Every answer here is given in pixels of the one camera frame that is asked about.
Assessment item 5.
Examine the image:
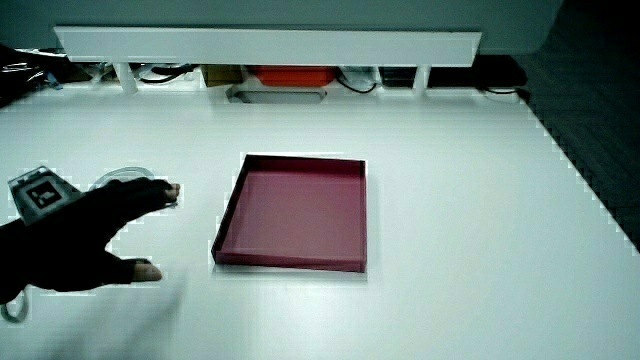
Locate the black plastic bag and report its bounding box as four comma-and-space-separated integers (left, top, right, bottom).
0, 43, 50, 109

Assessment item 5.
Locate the person's left forearm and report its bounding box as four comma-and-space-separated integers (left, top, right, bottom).
0, 218, 30, 305

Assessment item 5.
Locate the white desk shelf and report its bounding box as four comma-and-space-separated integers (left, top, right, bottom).
53, 25, 483, 97

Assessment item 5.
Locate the orange box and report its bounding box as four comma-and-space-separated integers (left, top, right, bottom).
248, 65, 339, 88

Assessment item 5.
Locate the black cable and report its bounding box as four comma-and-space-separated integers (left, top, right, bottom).
137, 63, 199, 85
336, 74, 378, 95

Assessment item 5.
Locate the grey glove cable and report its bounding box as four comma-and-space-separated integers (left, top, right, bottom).
0, 288, 30, 324

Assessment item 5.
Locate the red shallow tray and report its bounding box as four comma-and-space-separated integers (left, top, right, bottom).
210, 153, 369, 274

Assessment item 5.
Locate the olive cardboard box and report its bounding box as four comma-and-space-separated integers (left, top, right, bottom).
200, 64, 245, 88

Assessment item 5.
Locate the clear plastic bag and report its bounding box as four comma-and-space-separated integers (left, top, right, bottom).
338, 65, 381, 90

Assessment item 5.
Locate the person's left hand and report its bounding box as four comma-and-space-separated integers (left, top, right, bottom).
7, 165, 182, 294

